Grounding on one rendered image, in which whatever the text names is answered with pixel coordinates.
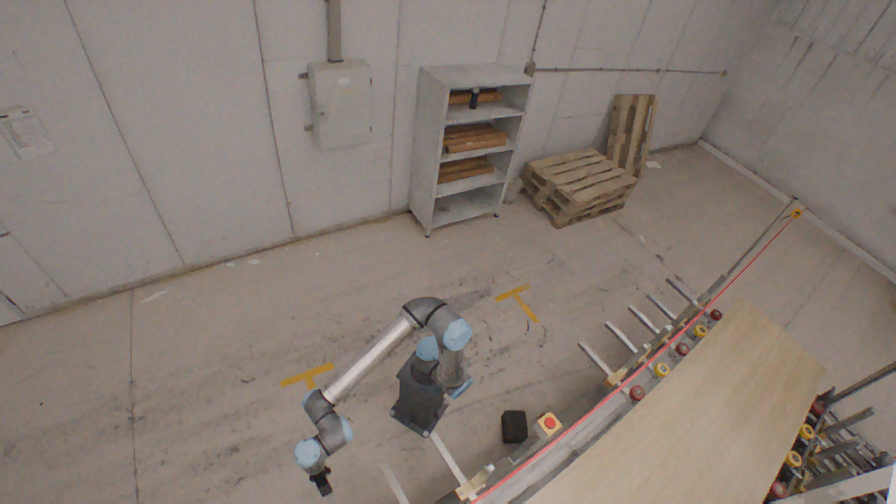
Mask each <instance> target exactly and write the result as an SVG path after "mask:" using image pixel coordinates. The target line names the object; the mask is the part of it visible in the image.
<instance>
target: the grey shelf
mask: <svg viewBox="0 0 896 504"><path fill-rule="evenodd" d="M535 82H536V80H534V79H532V78H531V77H529V76H527V75H526V74H524V73H522V72H520V71H519V70H517V69H515V68H513V67H512V66H510V65H508V64H507V63H486V64H458V65H438V66H420V71H419V82H418V93H417V104H416V116H415V128H414V139H413V151H412V164H411V176H410V189H409V202H408V210H407V212H408V213H409V214H410V213H412V212H413V213H414V215H415V216H416V217H417V219H418V220H419V221H420V223H421V224H422V225H423V227H424V228H425V229H426V232H425V237H426V238H429V237H430V232H431V229H432V228H435V227H439V226H441V225H444V224H447V223H451V222H456V221H461V220H464V219H468V218H472V217H475V216H479V215H482V214H486V213H490V212H493V211H497V213H496V214H494V217H495V218H497V217H499V212H500V208H501V205H502V201H503V198H504V194H505V191H506V187H507V184H508V180H509V176H510V173H511V169H512V166H513V162H514V159H515V155H516V151H517V148H518V144H519V141H520V137H521V133H522V130H523V126H524V122H525V119H526V115H527V111H528V108H529V104H530V101H531V97H532V93H533V90H534V86H535ZM531 84H532V85H531ZM497 86H498V87H497ZM473 87H480V89H492V88H495V89H496V90H497V92H500V93H502V94H501V95H502V98H501V100H500V101H493V102H481V103H477V108H476V109H475V110H472V109H470V108H469V104H470V103H469V104H458V105H448V100H449V93H450V92H454V91H466V90H472V89H473ZM530 88H531V89H530ZM529 92H530V93H529ZM528 95H529V96H528ZM443 98H444V99H443ZM446 99H447V100H446ZM527 99H528V100H527ZM441 103H442V104H441ZM526 103H527V104H526ZM525 106H526V107H525ZM522 118H523V119H522ZM490 119H491V120H490ZM495 120H496V121H495ZM521 121H522V122H521ZM484 123H491V125H492V127H496V128H497V130H498V132H502V131H505V132H506V134H507V138H506V145H504V146H497V147H490V148H483V149H476V150H469V151H463V152H456V153H450V154H447V153H446V151H445V148H442V143H443V136H444V129H445V128H450V127H458V126H466V125H475V124H484ZM494 124H495V125H494ZM520 125H521V126H520ZM439 129H440V130H439ZM519 129H520V130H519ZM518 132H519V133H518ZM437 134H438V135H437ZM441 134H442V135H441ZM441 136H442V137H441ZM517 136H518V137H517ZM516 140H517V141H516ZM436 142H437V143H436ZM437 144H438V145H437ZM513 151H514V152H513ZM487 155H488V156H487ZM479 156H486V157H487V162H484V166H485V165H490V164H492V165H493V166H494V171H493V172H488V173H484V174H480V175H475V176H471V177H467V178H463V179H458V180H454V181H450V182H446V183H442V184H438V185H437V180H438V172H439V165H440V163H442V162H448V161H454V160H460V159H466V158H472V157H479ZM511 158H512V159H511ZM510 162H511V163H510ZM433 166H434V167H433ZM508 169H509V170H508ZM436 173H437V174H436ZM507 173H508V174H507ZM436 175H437V176H436ZM506 176H507V177H506ZM435 179H436V180H435ZM504 184H505V185H504ZM503 187H504V188H503ZM502 191H503V192H502ZM500 198H501V199H500ZM499 202H500V203H499ZM498 205H499V206H498ZM498 210H499V211H498Z"/></svg>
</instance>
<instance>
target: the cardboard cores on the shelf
mask: <svg viewBox="0 0 896 504"><path fill-rule="evenodd" d="M471 93H472V90H466V91H454V92H450V93H449V100H448V105H458V104H469V103H470V98H471ZM501 98H502V95H501V93H500V92H497V90H496V89H495V88H492V89H480V90H479V97H478V103H481V102H493V101H500V100H501ZM506 138H507V134H506V132H505V131H502V132H498V130H497V128H496V127H492V125H491V123H484V124H475V125H466V126H458V127H450V128H445V129H444V136H443V143H442V148H445V151H446V153H447V154H450V153H456V152H463V151H469V150H476V149H483V148H490V147H497V146H504V145H506ZM484 162H487V157H486V156H479V157H472V158H466V159H460V160H454V161H448V162H442V163H440V165H439V172H438V180H437V185H438V184H442V183H446V182H450V181H454V180H458V179H463V178H467V177H471V176H475V175H480V174H484V173H488V172H493V171H494V166H493V165H492V164H490V165H485V166H484Z"/></svg>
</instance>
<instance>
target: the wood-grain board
mask: <svg viewBox="0 0 896 504"><path fill-rule="evenodd" d="M826 371H827V369H826V368H825V367H824V366H823V365H822V364H821V363H820V362H818V361H817V360H816V359H815V358H814V357H813V356H812V355H810V354H809V353H808V352H807V351H806V350H805V349H804V348H802V347H801V346H800V345H799V344H798V343H797V342H796V341H794V340H793V339H792V338H791V337H790V336H789V335H788V334H786V333H785V332H784V331H783V330H782V329H781V328H779V327H778V326H777V325H776V324H775V323H774V322H773V321H771V320H770V319H769V318H768V317H767V316H766V315H764V314H763V313H762V312H761V311H760V310H759V309H757V308H756V307H755V306H754V305H753V304H751V303H750V302H749V301H748V300H747V299H746V298H744V297H743V296H741V297H740V298H739V299H738V300H737V302H736V303H735V304H734V305H733V306H732V307H731V308H730V309H729V310H728V311H727V313H726V314H725V315H724V316H723V317H722V318H721V319H720V320H719V321H718V322H717V324H716V325H715V326H714V327H713V328H712V329H711V330H710V331H709V332H708V333H707V335H706V336H704V337H703V338H702V340H701V341H700V342H699V343H698V344H697V345H696V346H695V347H694V348H693V349H692V350H691V351H690V352H689V353H688V354H687V355H686V356H685V357H684V358H683V359H682V360H681V361H680V362H679V363H678V364H677V365H676V366H675V367H674V368H673V369H672V370H671V371H670V372H669V374H668V375H667V376H665V377H664V378H663V379H662V380H661V381H660V382H659V383H658V384H657V385H656V386H655V387H654V388H653V389H652V390H651V391H650V392H649V393H648V394H647V395H646V396H645V397H644V398H643V399H642V400H641V401H640V402H639V403H638V404H637V405H636V406H635V407H634V408H632V409H631V410H630V411H629V412H628V413H627V414H626V415H625V416H624V417H623V418H622V419H621V420H620V421H619V422H617V423H616V424H615V425H614V426H613V427H612V428H611V429H610V430H609V431H608V432H606V433H605V434H604V435H603V436H602V437H601V438H600V439H599V440H598V441H596V442H595V443H594V444H593V445H592V446H591V447H590V448H588V449H587V450H586V451H585V452H584V453H583V454H582V455H580V456H579V457H578V458H577V459H576V460H575V461H573V462H572V463H571V464H570V465H569V466H568V467H566V468H565V469H564V470H563V471H562V472H560V473H559V474H558V475H557V476H556V477H554V478H553V479H552V480H551V481H550V482H548V483H547V484H546V485H545V486H544V487H542V488H541V489H540V490H539V491H537V492H536V493H535V494H534V495H532V496H531V497H530V498H529V499H527V500H526V501H525V502H524V503H522V504H761V503H762V501H763V499H764V498H765V496H766V494H767V492H768V490H769V489H770V487H771V485H772V483H773V481H774V479H775V477H776V476H777V474H778V472H779V470H780V468H781V466H782V464H783V462H784V460H785V458H786V456H787V454H788V453H789V451H790V449H791V447H792V445H793V443H794V441H795V439H796V436H797V434H798V432H799V430H800V428H801V426H802V424H803V422H804V420H805V418H806V416H807V414H808V411H809V409H810V407H811V405H812V403H813V401H814V398H815V396H816V394H817V392H818V389H819V387H820V385H821V383H822V380H823V378H824V376H825V373H826Z"/></svg>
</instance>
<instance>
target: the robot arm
mask: <svg viewBox="0 0 896 504"><path fill-rule="evenodd" d="M425 326H427V327H428V328H429V329H430V330H431V331H432V332H433V334H434V335H435V337H434V336H429V337H425V338H423V339H421V340H420V341H419V343H418V345H417V347H416V354H415V358H414V360H413V361H412V363H411V366H410V373H411V376H412V378H413V379H414V380H415V381H416V382H417V383H419V384H421V385H426V386H429V385H434V384H436V383H437V384H438V385H439V386H440V387H441V388H442V390H443V391H444V392H445V393H446V394H447V395H448V396H449V397H450V398H451V399H453V400H454V399H456V398H458V397H459V396H460V395H461V394H462V393H464V392H465V391H466V390H467V389H468V388H469V387H470V385H471V384H472V383H473V381H474V380H473V378H472V377H471V376H470V375H469V374H468V373H467V368H466V366H465V364H464V346H465V345H466V344H467V342H468V341H469V338H470V337H471V335H472V328H471V326H470V325H469V324H468V322H467V321H466V320H464V319H463V318H462V317H461V316H460V315H459V314H458V313H456V312H455V311H454V310H453V309H452V308H451V307H450V306H449V305H448V304H447V303H446V302H445V301H444V300H442V299H440V298H436V297H418V298H414V299H412V300H410V301H408V302H406V303H405V304H404V305H403V306H402V307H401V312H400V314H399V315H398V316H397V317H396V318H395V319H394V320H393V321H392V322H391V323H390V324H388V325H387V326H386V327H385V328H384V329H383V330H382V331H381V332H380V333H379V334H378V335H377V336H376V337H375V338H374V339H373V340H371V341H370V342H369V343H368V344H367V345H366V346H365V347H364V348H363V349H362V350H361V351H360V352H359V353H358V354H357V355H356V356H354V357H353V358H352V359H351V360H350V361H349V362H348V363H347V364H346V365H345V366H344V367H343V368H342V369H341V370H340V371H339V372H337V373H336V374H335V375H334V376H333V377H332V378H331V379H330V380H329V381H328V382H327V383H326V384H325V385H324V386H322V387H321V388H320V389H319V388H314V389H312V390H310V391H309V392H308V393H306V394H305V396H304V397H303V399H302V402H301V404H302V407H303V408H304V411H305V412H306V413H307V415H308V416H309V418H310V419H311V421H312V422H313V424H314V425H315V427H316V428H317V430H318V431H319V433H318V434H316V435H315V436H313V437H312V438H310V439H303V440H301V441H300V442H299V443H298V444H297V445H296V446H295V449H294V458H295V461H296V463H297V464H298V465H299V468H302V470H303V471H304V472H305V473H307V474H308V475H310V476H309V480H310V482H315V484H316V486H317V488H318V490H319V492H320V494H321V496H322V497H325V496H327V495H328V494H330V493H332V492H333V490H332V487H331V485H330V483H329V481H328V479H327V477H328V476H329V475H330V474H331V472H332V471H331V469H330V467H327V466H326V465H325V462H326V461H325V459H326V458H328V457H329V456H331V455H332V454H333V453H335V452H336V451H337V450H339V449H340V448H342V447H343V446H344V445H346V444H348V442H350V441H351V440H352V439H353V438H354V434H353V431H352V429H351V427H350V426H349V424H348V422H347V421H346V419H345V418H344V417H339V416H338V415H337V413H336V412H335V410H334V409H333V408H334V407H335V406H336V405H337V404H338V403H339V402H340V401H341V400H342V399H343V398H344V397H345V396H346V395H347V394H348V393H349V392H350V391H351V390H352V389H354V388H355V387H356V386H357V385H358V384H359V383H360V382H361V381H362V380H363V379H364V378H365V377H366V376H367V375H368V374H369V373H370V372H372V371H373V370H374V369H375V368H376V367H377V366H378V365H379V364H380V363H381V362H382V361H383V360H384V359H385V358H386V357H387V356H388V355H389V354H391V353H392V352H393V351H394V350H395V349H396V348H397V347H398V346H399V345H400V344H401V343H402V342H403V341H404V340H405V339H406V338H407V337H408V336H409V335H410V334H412V333H413V332H414V331H415V330H416V329H423V328H424V327H425Z"/></svg>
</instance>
